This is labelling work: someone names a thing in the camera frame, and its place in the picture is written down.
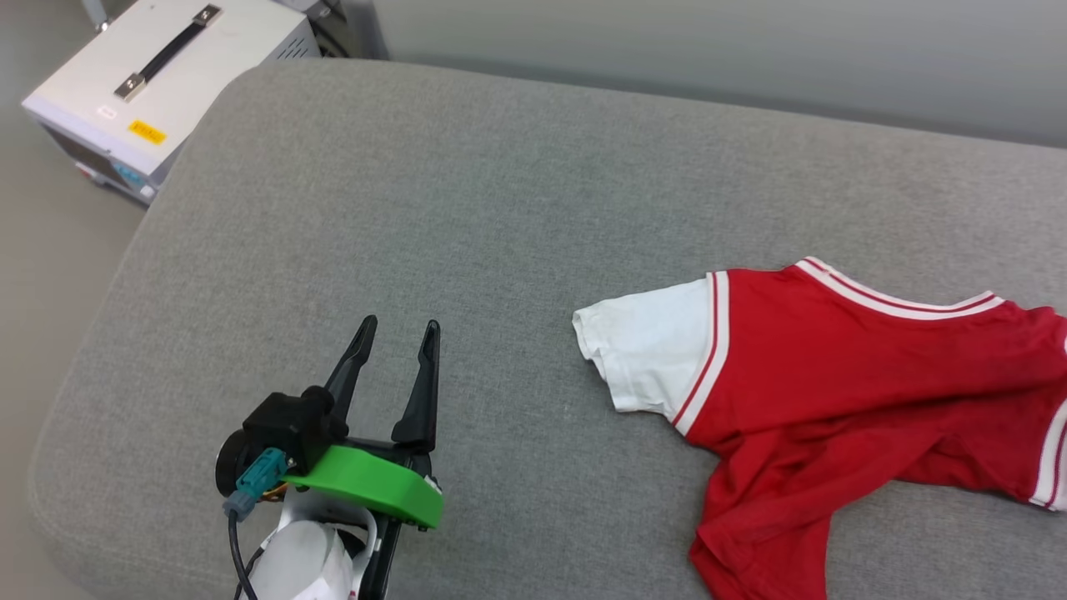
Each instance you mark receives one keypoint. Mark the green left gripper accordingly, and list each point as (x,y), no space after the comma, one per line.
(375,487)

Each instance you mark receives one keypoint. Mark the red and white shirt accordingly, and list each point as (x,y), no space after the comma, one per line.
(834,375)

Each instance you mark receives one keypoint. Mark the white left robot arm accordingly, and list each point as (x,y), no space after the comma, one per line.
(300,558)

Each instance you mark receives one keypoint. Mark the grey partition foot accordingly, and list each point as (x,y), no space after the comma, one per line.
(363,29)

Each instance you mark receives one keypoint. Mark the metal stand leg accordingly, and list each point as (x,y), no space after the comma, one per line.
(96,12)

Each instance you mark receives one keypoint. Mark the white partition panel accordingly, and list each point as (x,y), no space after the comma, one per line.
(750,50)

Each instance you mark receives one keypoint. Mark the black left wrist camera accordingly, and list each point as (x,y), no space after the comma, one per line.
(288,421)

